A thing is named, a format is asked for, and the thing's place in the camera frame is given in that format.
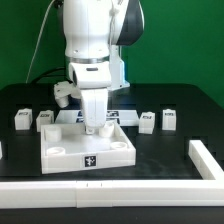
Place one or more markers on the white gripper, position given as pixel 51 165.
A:
pixel 92 82

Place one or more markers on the white square tabletop part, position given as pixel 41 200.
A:
pixel 67 148

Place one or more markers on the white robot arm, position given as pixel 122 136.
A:
pixel 91 29

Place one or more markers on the white marker plate with tags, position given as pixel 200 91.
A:
pixel 123 117

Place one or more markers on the white part at left edge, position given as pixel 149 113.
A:
pixel 1 154

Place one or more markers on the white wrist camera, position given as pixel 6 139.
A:
pixel 62 92

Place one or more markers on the white L-shaped fence wall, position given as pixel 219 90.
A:
pixel 207 191

